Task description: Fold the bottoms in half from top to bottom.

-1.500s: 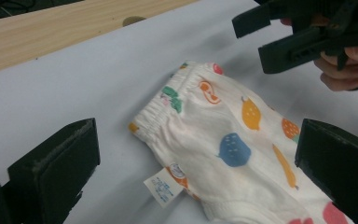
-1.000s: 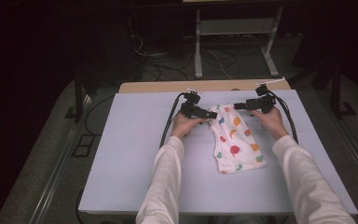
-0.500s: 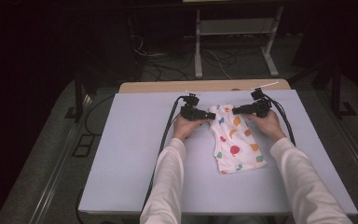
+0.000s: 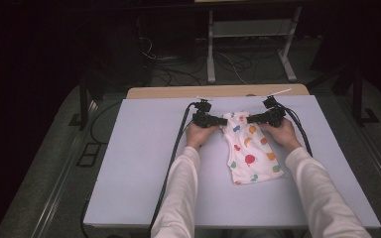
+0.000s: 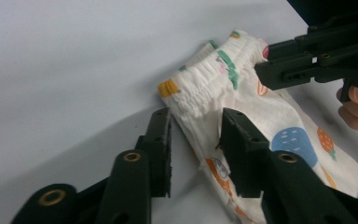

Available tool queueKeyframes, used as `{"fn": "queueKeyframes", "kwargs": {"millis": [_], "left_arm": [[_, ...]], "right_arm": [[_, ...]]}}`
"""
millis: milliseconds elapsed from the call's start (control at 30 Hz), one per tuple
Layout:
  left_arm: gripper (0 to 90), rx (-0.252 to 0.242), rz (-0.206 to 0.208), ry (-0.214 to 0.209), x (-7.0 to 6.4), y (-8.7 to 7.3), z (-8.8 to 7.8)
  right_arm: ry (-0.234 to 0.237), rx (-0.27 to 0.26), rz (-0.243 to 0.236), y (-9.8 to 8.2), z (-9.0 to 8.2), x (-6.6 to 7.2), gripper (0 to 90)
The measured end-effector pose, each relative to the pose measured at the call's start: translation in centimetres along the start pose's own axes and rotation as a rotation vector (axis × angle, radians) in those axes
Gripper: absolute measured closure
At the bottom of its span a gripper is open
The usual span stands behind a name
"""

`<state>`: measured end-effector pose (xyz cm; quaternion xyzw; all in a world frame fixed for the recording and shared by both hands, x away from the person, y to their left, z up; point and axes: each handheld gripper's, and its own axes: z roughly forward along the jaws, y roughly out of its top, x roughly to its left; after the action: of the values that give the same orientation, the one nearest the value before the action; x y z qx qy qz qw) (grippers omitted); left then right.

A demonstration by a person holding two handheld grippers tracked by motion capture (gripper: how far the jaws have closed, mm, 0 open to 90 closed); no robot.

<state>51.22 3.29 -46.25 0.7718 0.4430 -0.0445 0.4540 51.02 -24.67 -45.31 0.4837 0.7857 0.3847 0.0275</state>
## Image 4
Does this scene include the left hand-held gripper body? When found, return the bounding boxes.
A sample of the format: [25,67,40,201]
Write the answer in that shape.
[190,95,220,130]

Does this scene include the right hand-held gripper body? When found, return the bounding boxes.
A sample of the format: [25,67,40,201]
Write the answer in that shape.
[258,87,293,129]

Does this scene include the white fruit print shorts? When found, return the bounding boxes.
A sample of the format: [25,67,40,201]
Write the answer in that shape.
[220,111,286,186]

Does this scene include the person's left hand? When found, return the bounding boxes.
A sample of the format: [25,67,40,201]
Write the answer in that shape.
[185,122,221,151]

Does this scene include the person's right hand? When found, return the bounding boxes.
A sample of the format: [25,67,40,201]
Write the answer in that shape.
[259,117,304,154]

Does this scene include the wooden table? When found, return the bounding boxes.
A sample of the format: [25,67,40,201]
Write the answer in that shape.
[125,83,311,100]

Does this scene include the white board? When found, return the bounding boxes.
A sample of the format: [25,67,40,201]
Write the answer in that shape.
[82,94,381,230]

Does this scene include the black metal stand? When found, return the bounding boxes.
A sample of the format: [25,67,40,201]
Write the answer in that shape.
[349,63,381,128]
[67,78,96,131]

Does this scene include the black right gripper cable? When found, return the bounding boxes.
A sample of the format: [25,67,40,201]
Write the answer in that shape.
[277,101,315,159]

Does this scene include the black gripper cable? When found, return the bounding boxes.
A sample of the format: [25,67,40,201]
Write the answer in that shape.
[277,101,315,159]
[148,101,197,233]

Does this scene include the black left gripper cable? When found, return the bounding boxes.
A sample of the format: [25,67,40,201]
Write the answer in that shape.
[148,101,197,233]

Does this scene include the tangle of black floor cables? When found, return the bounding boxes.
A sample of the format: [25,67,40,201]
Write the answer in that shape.
[136,14,257,87]

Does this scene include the white floor cable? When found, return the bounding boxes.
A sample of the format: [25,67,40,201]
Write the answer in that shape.
[215,51,248,85]

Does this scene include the white metal desk frame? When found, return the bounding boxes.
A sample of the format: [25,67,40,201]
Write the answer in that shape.
[205,5,304,84]

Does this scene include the black cable loop on floor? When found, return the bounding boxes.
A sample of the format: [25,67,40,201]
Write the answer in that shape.
[89,99,123,146]

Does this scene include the black rectangular floor frame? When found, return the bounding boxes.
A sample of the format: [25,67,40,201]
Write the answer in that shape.
[75,142,102,169]

